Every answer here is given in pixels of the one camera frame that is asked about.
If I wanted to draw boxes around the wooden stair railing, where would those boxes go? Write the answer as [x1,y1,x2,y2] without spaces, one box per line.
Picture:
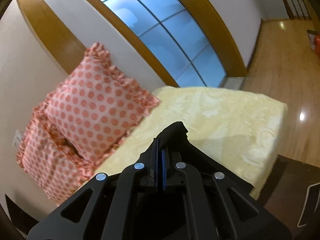
[282,0,311,20]

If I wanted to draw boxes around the polka dot pillow near nightstand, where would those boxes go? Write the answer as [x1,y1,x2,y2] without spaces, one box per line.
[17,102,101,205]

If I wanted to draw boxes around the dark wooden cabinet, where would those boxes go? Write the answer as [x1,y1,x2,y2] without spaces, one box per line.
[258,155,319,237]

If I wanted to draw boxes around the wooden window frame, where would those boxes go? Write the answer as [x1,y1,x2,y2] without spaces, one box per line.
[17,0,247,90]

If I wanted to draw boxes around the polka dot pillow near window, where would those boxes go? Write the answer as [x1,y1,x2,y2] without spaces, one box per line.
[46,43,160,166]

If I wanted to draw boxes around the black pants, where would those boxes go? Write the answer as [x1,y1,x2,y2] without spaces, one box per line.
[154,121,256,196]

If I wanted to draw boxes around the white wall outlet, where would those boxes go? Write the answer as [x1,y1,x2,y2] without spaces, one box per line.
[12,130,23,148]

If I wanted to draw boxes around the blue glass window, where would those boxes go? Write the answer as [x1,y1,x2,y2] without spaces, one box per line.
[100,0,226,87]

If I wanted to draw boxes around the yellow patterned mattress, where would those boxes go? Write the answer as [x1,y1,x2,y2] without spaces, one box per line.
[97,86,288,199]

